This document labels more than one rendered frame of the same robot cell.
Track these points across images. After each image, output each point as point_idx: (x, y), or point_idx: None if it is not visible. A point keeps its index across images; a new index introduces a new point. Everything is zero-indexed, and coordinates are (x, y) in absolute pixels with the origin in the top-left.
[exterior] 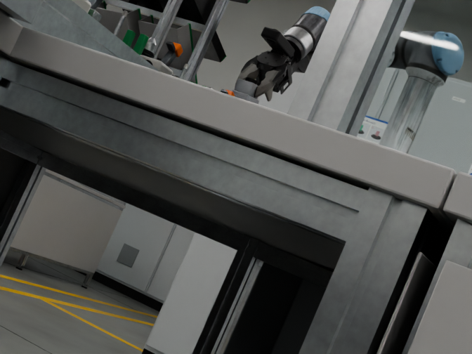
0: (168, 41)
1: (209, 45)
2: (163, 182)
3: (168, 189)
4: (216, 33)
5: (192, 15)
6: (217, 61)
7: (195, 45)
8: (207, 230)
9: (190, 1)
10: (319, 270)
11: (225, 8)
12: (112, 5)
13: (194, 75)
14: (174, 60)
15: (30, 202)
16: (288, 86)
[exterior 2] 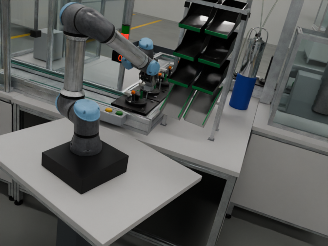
0: (161, 73)
1: (174, 77)
2: None
3: None
4: (174, 71)
5: (183, 70)
6: (169, 82)
7: (180, 81)
8: None
9: (184, 65)
10: None
11: (174, 61)
12: (219, 85)
13: (169, 88)
14: (178, 87)
15: (222, 194)
16: (139, 75)
